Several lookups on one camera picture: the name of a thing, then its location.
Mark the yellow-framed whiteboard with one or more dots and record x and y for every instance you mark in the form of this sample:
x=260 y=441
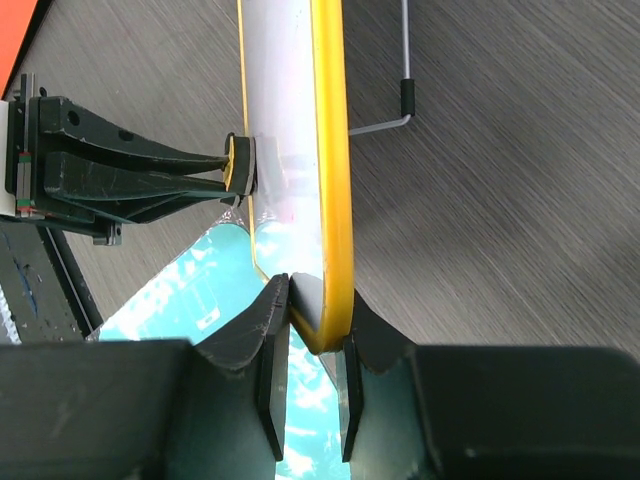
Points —
x=295 y=109

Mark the orange folder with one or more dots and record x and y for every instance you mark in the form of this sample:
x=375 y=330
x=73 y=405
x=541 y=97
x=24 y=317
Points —
x=20 y=21

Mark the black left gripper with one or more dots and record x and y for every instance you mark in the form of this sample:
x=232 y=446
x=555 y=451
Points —
x=61 y=169

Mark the teal plastic cutting board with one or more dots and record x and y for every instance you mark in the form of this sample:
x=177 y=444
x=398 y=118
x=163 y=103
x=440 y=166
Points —
x=200 y=291

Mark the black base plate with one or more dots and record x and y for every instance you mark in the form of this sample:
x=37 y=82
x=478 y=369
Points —
x=44 y=295

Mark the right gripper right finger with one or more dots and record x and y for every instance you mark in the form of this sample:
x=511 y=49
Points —
x=412 y=411

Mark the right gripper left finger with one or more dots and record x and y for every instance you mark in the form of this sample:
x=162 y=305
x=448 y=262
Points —
x=151 y=409

